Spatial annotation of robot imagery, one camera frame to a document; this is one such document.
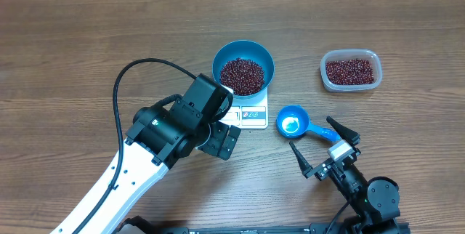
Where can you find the blue plastic measuring scoop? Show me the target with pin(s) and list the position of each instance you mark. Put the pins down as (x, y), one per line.
(293, 121)

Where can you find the teal blue bowl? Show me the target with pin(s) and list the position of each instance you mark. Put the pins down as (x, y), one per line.
(244, 49)

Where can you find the white digital kitchen scale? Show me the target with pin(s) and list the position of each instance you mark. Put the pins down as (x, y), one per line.
(249, 112)

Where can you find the clear plastic bean container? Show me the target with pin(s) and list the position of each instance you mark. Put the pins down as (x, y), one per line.
(351, 54)

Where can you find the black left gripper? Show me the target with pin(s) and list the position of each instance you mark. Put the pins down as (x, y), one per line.
(220, 132)

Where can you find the red adzuki beans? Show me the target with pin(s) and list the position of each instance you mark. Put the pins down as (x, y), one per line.
(246, 77)

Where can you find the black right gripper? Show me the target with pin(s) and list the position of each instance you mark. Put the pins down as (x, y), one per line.
(322, 171)

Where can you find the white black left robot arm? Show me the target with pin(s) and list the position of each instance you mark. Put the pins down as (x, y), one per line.
(159, 136)

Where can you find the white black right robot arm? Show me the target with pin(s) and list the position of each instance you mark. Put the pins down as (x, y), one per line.
(372, 206)

